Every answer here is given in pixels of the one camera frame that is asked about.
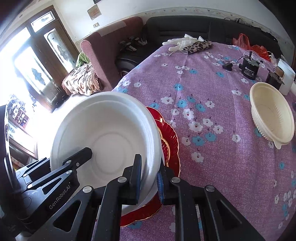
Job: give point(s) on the wooden glass door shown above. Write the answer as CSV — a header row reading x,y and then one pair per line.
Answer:
x,y
42,55

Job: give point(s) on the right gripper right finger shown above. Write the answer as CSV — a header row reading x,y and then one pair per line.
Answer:
x,y
202,213

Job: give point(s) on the red plastic bag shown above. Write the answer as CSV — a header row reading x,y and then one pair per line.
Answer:
x,y
243,42

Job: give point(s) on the black canister with cork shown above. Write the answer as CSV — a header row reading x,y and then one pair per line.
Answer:
x,y
275,78

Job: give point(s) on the patterned blanket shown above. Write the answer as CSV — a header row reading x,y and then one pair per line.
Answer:
x,y
82,80

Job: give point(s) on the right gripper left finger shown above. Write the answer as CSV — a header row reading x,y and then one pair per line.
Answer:
x,y
95,213

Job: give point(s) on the small black adapter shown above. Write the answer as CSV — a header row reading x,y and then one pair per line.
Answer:
x,y
228,66

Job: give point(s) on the maroon armchair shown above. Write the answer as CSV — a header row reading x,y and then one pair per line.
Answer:
x,y
102,47

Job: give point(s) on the white glove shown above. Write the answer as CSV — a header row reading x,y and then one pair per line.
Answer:
x,y
179,44

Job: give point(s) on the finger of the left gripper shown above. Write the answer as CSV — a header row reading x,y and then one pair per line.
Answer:
x,y
38,173

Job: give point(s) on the small wall plaque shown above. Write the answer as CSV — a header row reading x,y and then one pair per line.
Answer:
x,y
94,12

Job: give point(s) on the red plate with sticker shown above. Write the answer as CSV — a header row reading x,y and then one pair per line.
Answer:
x,y
170,147

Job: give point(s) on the purple floral tablecloth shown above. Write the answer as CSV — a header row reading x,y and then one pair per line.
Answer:
x,y
210,111

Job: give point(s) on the white foam bowl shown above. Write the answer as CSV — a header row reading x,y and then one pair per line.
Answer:
x,y
116,127

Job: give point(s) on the leopard print pouch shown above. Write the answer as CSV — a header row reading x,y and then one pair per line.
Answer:
x,y
198,46

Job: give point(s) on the white plastic jar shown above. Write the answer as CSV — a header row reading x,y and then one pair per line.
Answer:
x,y
288,77

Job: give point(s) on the large cream plastic bowl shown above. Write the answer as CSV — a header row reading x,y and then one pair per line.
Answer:
x,y
271,114

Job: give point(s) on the black round canister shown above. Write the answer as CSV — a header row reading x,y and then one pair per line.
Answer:
x,y
250,65

